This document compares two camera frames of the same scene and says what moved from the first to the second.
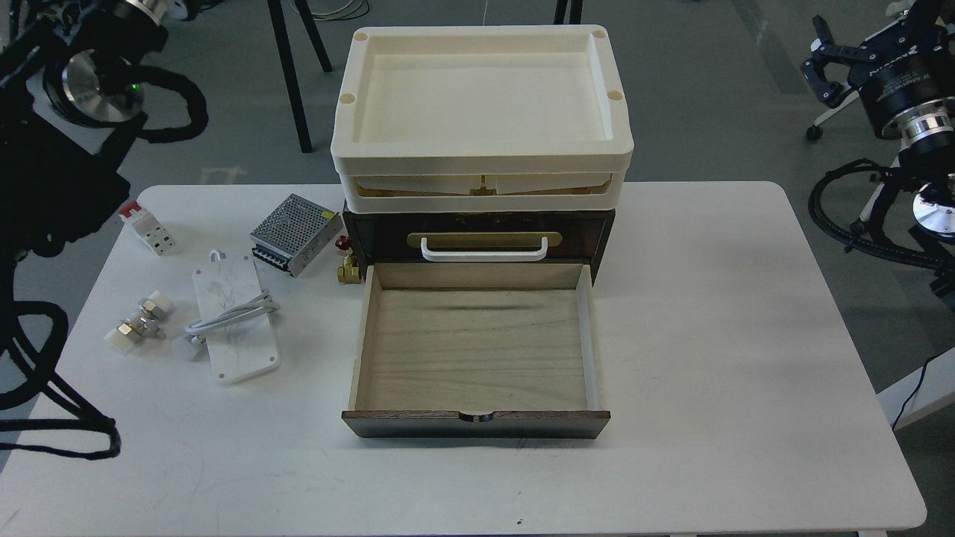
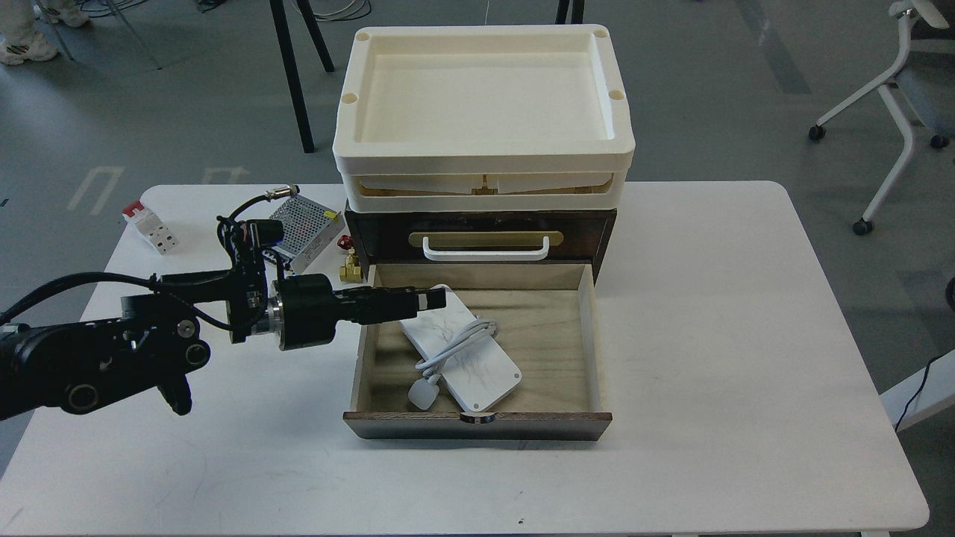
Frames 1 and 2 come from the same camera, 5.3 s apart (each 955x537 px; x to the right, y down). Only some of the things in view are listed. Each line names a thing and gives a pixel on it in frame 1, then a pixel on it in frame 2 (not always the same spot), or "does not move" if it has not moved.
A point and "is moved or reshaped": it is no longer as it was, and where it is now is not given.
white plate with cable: (242, 347) → (480, 374)
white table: (210, 340) does not move
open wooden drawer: (477, 351) does not move
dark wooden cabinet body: (575, 236) does not move
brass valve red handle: (350, 272) does not move
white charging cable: (186, 347) is moved or reshaped
